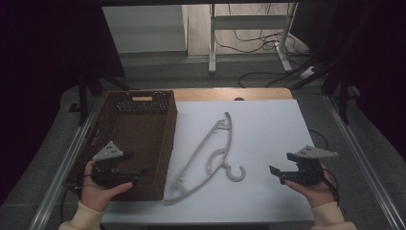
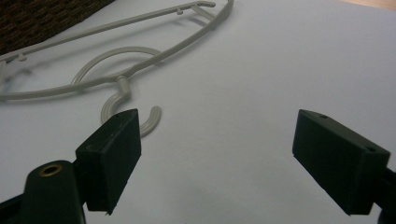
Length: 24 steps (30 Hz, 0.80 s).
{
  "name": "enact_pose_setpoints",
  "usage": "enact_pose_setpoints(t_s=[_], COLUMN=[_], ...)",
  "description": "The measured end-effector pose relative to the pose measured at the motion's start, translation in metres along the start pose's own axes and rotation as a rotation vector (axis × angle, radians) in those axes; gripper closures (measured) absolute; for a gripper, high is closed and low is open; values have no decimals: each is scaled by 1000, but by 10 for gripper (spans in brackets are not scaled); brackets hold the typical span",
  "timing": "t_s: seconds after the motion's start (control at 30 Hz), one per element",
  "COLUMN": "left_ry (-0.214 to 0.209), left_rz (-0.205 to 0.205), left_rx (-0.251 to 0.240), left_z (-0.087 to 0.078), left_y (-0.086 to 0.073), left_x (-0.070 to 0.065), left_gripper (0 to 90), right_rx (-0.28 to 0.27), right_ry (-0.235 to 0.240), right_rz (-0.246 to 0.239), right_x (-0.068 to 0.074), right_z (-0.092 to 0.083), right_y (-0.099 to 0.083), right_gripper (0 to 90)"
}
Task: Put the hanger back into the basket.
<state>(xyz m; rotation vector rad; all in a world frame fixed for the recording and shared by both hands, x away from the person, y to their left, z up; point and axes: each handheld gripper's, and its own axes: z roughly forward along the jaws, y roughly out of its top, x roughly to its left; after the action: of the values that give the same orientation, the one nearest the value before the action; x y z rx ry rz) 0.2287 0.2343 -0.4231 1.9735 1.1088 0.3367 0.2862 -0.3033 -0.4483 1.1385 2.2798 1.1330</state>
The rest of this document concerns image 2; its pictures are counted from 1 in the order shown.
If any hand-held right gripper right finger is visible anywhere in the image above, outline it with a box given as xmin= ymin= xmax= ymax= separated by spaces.
xmin=291 ymin=108 xmax=391 ymax=217

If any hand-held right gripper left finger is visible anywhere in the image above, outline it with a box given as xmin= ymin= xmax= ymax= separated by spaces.
xmin=75 ymin=108 xmax=142 ymax=216

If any grey plastic clothes hanger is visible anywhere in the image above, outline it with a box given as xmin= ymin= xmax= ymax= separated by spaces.
xmin=0 ymin=0 xmax=235 ymax=138

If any dark woven basket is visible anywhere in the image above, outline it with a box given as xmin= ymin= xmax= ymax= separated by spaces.
xmin=0 ymin=0 xmax=116 ymax=56

